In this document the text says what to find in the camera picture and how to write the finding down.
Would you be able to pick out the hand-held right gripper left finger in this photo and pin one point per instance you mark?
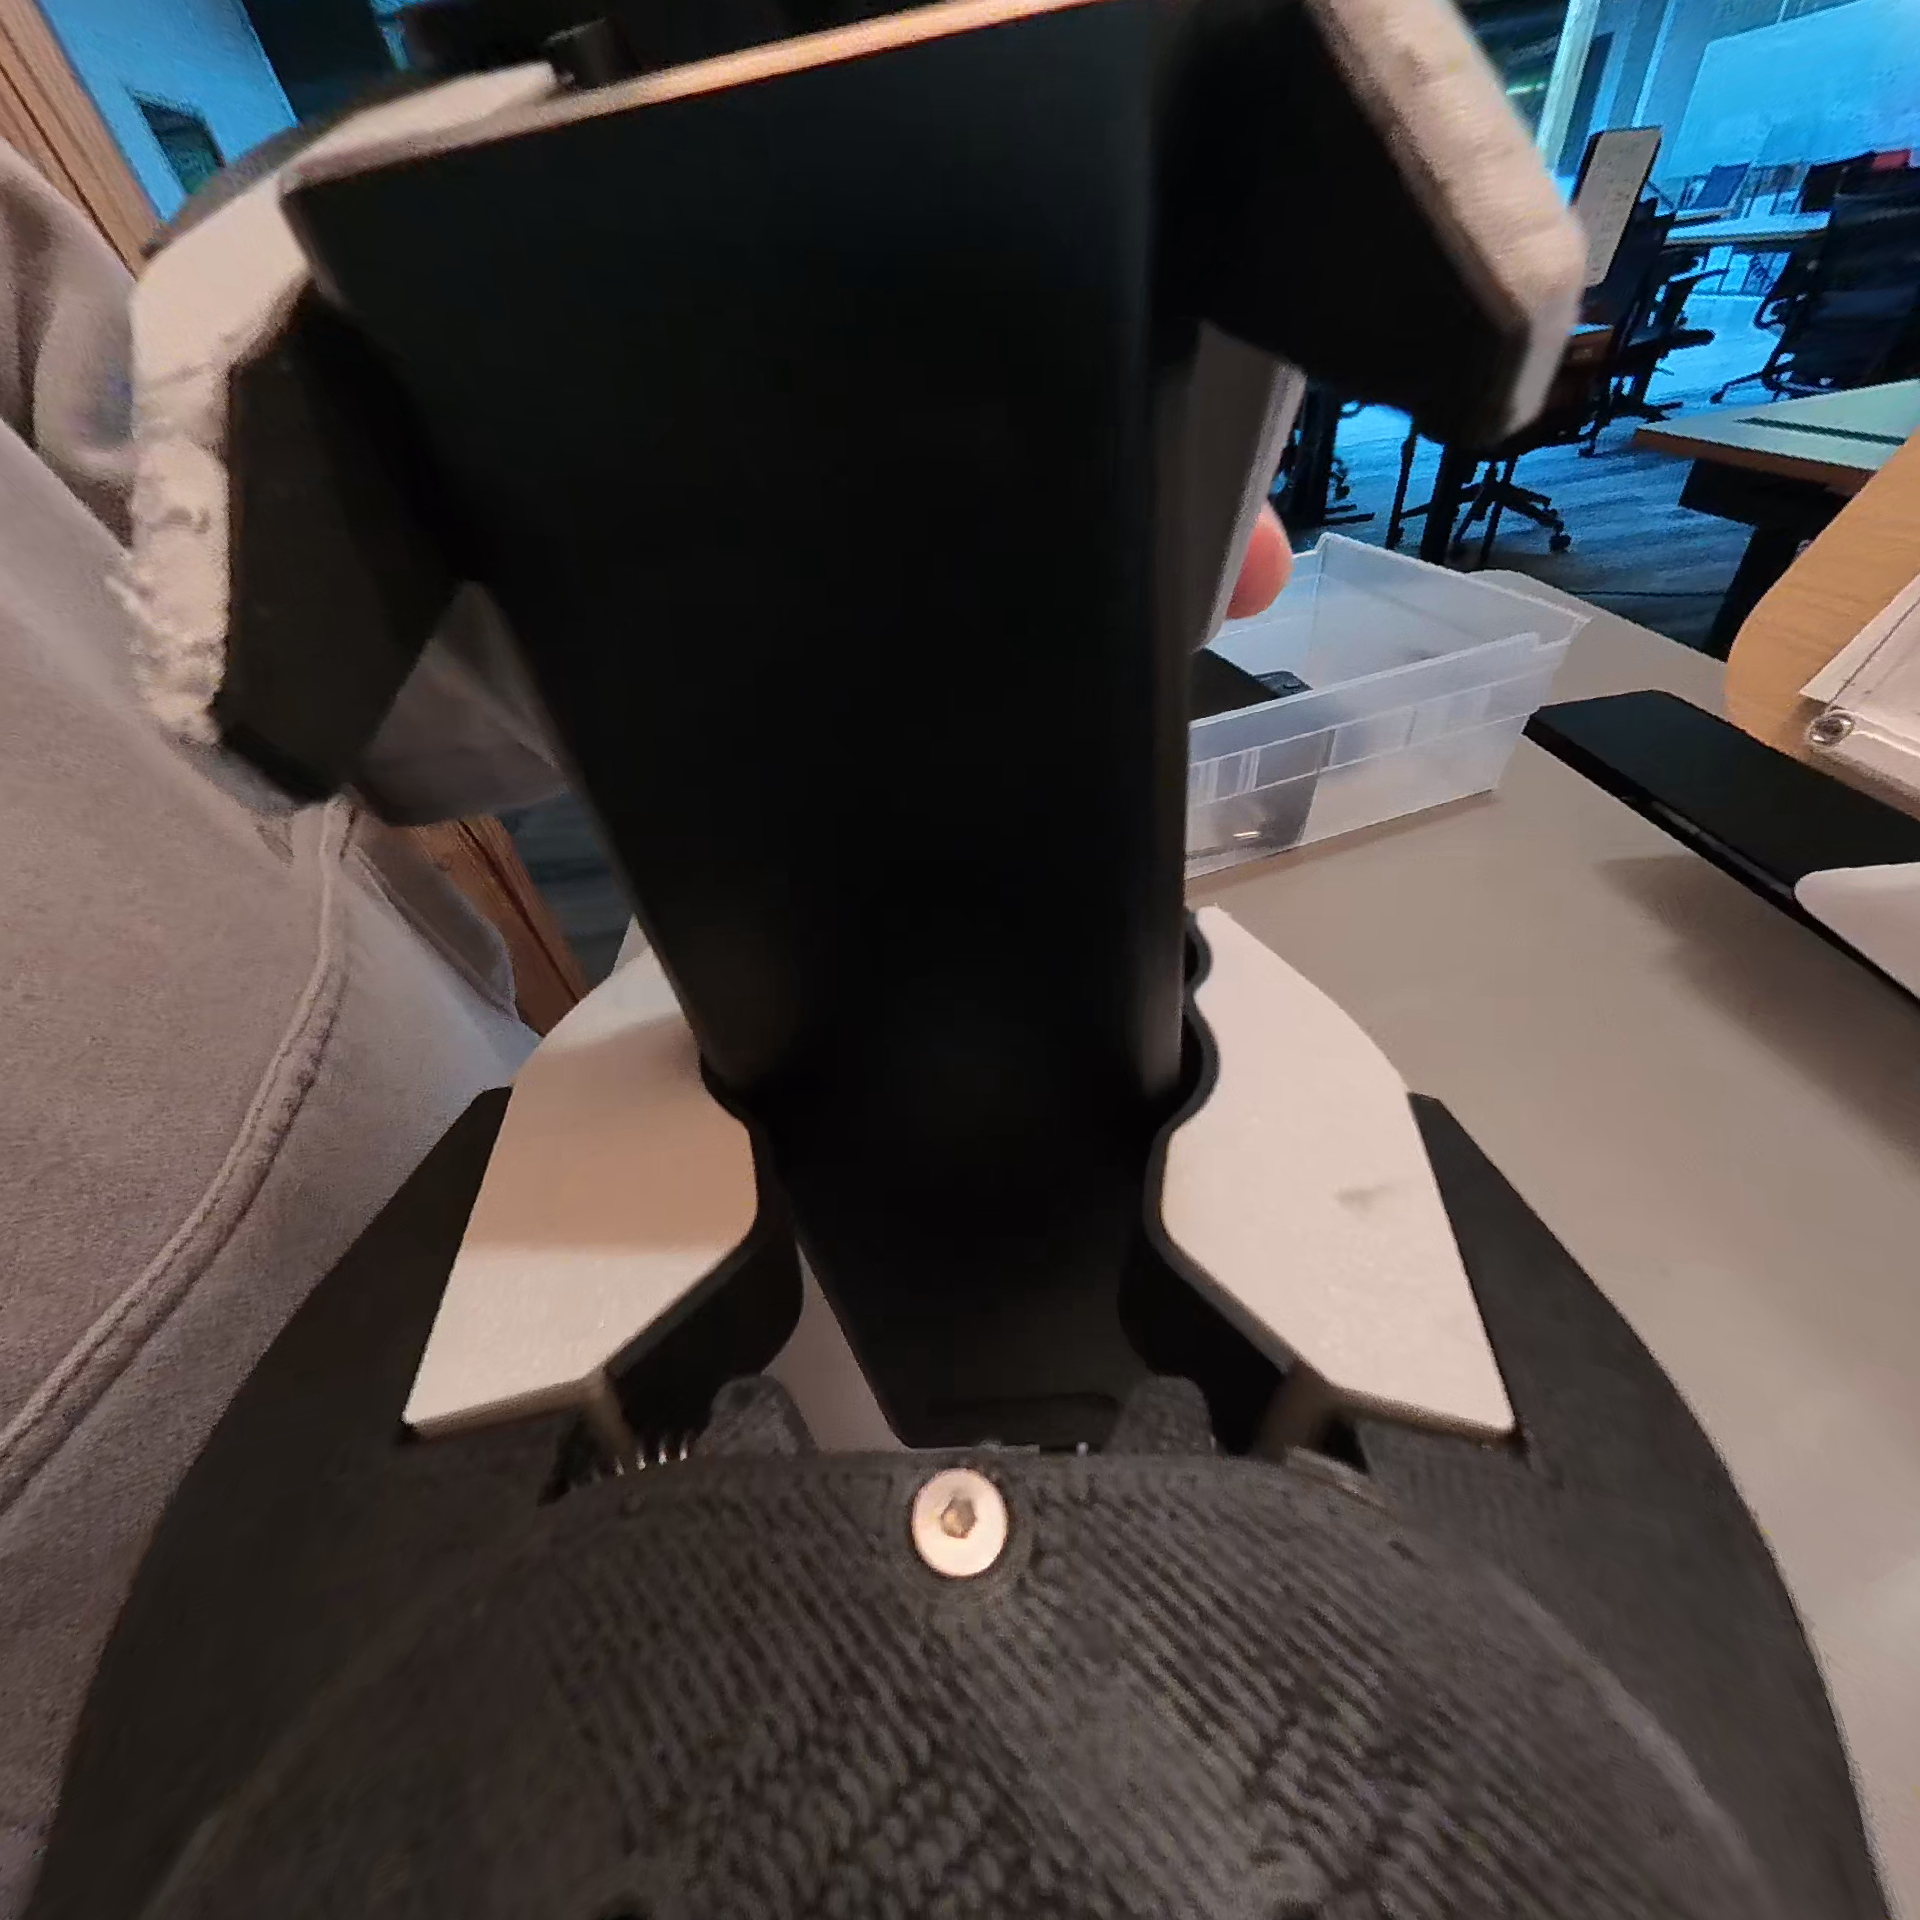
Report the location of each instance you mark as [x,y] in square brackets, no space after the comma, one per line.
[601,1214]

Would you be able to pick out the sign board on stand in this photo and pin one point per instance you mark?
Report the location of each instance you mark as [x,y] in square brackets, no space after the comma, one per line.
[1617,181]

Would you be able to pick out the wooden display board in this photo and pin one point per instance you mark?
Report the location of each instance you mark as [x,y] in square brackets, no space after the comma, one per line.
[1831,600]

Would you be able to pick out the white curved stand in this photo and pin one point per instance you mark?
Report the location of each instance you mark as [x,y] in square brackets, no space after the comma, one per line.
[1869,922]

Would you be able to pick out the white partition board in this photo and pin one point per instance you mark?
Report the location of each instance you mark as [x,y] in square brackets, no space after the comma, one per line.
[1784,98]

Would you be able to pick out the person's left hand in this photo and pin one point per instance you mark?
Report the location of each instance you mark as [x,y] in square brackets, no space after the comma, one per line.
[1260,571]

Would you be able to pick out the black office chair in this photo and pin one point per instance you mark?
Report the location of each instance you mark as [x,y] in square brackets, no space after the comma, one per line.
[1628,344]
[1845,284]

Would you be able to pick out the long wooden table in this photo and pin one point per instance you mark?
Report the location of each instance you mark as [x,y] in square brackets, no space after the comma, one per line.
[1784,435]

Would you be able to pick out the dark wall poster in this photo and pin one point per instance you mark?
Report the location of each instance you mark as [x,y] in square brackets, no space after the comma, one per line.
[181,143]

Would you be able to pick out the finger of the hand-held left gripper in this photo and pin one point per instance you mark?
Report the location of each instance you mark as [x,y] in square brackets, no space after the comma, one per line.
[1441,194]
[195,451]

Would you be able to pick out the small black box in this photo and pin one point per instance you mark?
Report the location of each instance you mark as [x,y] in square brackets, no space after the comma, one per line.
[1260,721]

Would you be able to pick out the clear plastic bin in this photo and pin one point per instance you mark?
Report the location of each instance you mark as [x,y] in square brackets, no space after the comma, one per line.
[1424,675]

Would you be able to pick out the person's grey sweatshirt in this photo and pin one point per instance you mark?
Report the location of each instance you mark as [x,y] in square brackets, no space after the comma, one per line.
[165,1051]

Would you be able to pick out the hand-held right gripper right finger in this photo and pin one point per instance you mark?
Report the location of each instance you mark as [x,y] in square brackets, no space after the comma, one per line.
[1320,1200]

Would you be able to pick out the black power bank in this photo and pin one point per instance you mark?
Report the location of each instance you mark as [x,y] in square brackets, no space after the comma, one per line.
[840,600]

